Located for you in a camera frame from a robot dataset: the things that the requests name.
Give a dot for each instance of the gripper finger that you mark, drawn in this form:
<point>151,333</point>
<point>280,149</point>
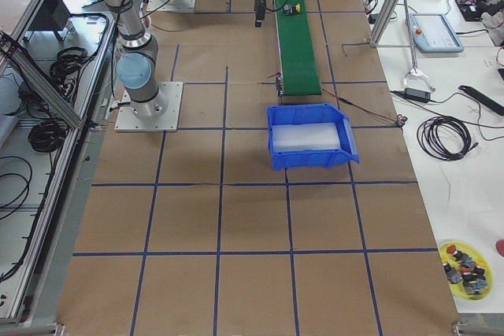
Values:
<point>259,9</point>

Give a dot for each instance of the yellow push button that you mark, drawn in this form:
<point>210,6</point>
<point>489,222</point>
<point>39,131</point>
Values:
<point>292,9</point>

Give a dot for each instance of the yellow plate with buttons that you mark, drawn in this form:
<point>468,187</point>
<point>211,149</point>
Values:
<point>468,274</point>

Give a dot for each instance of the green conveyor belt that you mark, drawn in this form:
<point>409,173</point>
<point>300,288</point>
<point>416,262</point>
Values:
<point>298,68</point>

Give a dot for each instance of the blue empty bin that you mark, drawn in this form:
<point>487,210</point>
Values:
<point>312,114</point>

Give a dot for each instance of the teach pendant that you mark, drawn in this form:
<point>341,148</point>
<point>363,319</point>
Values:
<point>432,33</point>

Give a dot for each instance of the black power adapter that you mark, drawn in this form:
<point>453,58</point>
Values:
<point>417,95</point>

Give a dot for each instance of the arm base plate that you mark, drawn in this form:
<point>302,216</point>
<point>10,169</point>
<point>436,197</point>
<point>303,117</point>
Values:
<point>171,6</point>
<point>160,114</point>

